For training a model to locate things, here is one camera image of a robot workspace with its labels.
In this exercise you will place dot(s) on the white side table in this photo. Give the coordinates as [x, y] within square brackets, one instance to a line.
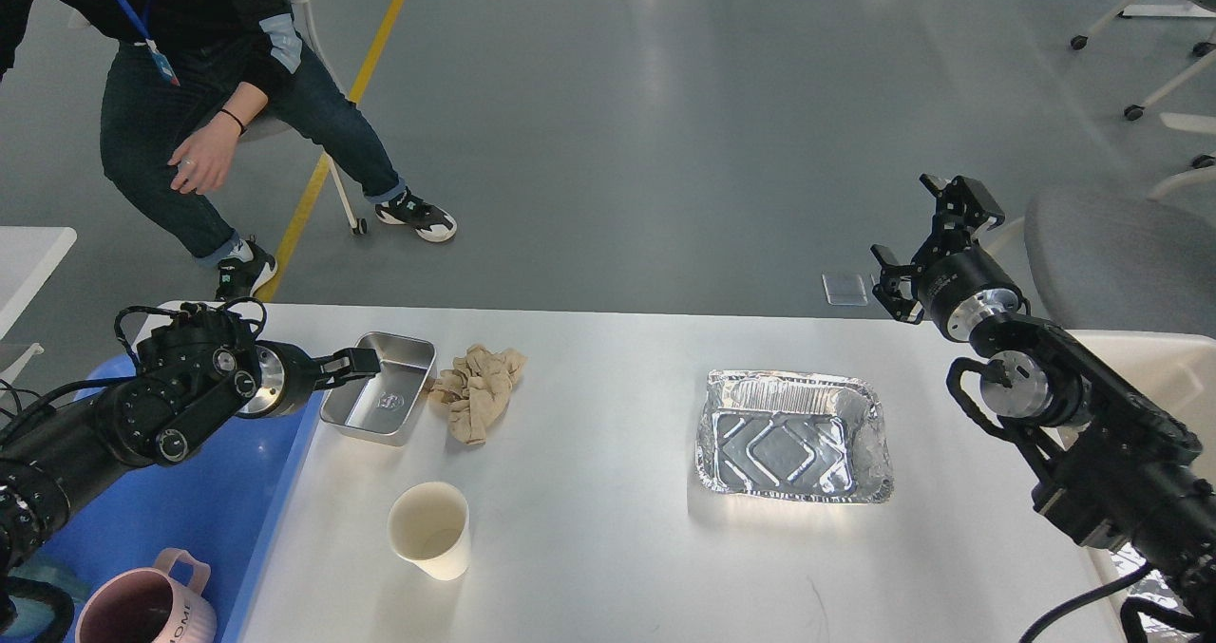
[28, 256]

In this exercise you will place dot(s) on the seated person in black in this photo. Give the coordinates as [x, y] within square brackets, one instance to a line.
[178, 63]

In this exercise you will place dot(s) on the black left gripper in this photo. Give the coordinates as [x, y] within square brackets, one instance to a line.
[289, 376]

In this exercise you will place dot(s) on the white paper cup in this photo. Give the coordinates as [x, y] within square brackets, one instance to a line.
[429, 526]

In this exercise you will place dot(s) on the crumpled beige cloth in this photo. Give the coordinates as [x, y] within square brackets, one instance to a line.
[476, 389]

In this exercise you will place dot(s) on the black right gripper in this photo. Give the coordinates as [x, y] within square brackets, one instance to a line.
[958, 285]

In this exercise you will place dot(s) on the person's hand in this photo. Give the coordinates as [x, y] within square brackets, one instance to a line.
[204, 160]

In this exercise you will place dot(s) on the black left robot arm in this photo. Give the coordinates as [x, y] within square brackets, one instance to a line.
[205, 366]

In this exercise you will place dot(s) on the white plastic bin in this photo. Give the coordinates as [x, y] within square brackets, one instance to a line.
[1176, 372]

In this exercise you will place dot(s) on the grey office chair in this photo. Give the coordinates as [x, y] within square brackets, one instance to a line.
[1104, 261]

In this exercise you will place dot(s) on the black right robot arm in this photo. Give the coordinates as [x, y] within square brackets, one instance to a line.
[1112, 467]

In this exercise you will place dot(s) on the white chair under person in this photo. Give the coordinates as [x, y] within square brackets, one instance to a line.
[314, 105]

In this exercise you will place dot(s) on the blue plastic tray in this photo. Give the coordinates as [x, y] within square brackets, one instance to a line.
[223, 506]

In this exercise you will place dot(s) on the pink ribbed mug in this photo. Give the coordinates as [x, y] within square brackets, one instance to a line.
[161, 603]

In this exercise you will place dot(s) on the stainless steel rectangular pan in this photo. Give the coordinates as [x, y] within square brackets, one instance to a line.
[379, 409]

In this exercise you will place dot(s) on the aluminium foil tray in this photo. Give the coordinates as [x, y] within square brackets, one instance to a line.
[787, 436]

